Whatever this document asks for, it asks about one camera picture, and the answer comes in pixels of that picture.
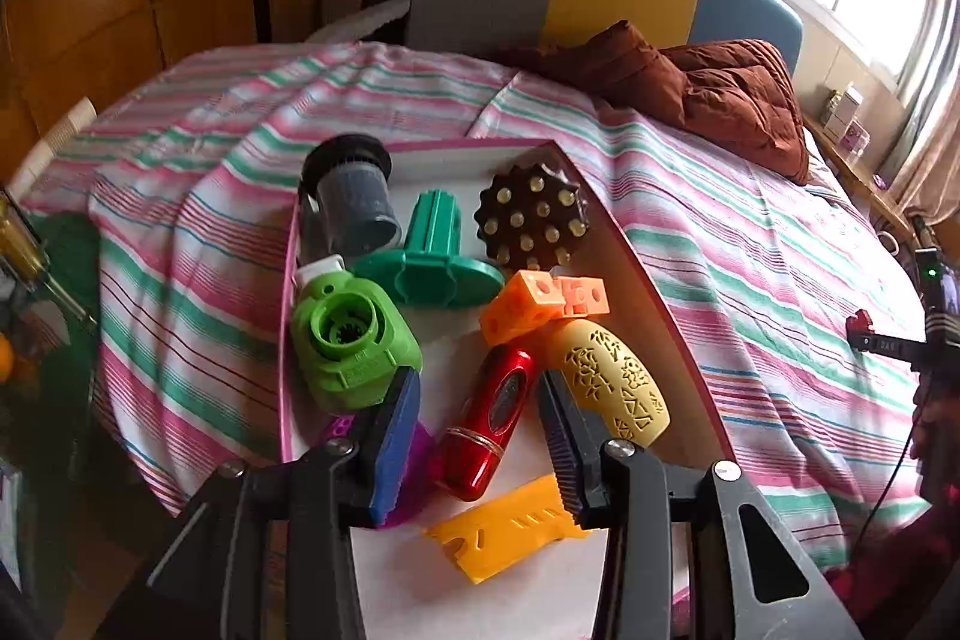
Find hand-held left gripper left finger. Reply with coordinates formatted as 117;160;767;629
97;368;422;640

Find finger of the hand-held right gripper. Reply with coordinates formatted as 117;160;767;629
846;308;927;354

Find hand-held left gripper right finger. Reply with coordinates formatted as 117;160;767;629
536;370;863;640

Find purple plastic toy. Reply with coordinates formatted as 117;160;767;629
322;415;440;528

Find red oval case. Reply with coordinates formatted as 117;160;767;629
431;344;537;502

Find beige carved egg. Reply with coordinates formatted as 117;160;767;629
544;319;671;447

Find yellow plastic piece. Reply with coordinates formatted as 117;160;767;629
426;473;593;585

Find green plastic toy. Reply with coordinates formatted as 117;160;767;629
291;257;425;416

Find white tray with pink rim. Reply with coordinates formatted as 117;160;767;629
277;136;740;640

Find orange linked toy blocks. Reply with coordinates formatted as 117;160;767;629
480;269;610;345

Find green flanged stand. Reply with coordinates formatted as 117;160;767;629
352;188;505;310

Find brown knobby ball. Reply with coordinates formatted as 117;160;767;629
475;164;593;272

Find black and grey cylinder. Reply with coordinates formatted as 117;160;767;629
300;134;406;259

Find person's right forearm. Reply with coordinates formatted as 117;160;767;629
825;385;960;640

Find wooden bedside shelf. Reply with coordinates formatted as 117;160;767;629
802;115;923;251

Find beige side curtain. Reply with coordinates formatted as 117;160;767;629
877;0;960;229

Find brown quilt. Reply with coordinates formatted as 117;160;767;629
499;20;811;185

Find striped bedsheet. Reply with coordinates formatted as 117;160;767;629
19;40;931;573

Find green glass round table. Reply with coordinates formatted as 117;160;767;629
0;212;151;536

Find white serrated plastic piece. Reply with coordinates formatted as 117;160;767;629
304;0;412;45

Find glass jar with gold lid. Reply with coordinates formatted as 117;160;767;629
0;186;50;289

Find wooden wardrobe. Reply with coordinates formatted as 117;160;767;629
0;0;323;161

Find black cable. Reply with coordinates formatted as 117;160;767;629
847;377;931;562

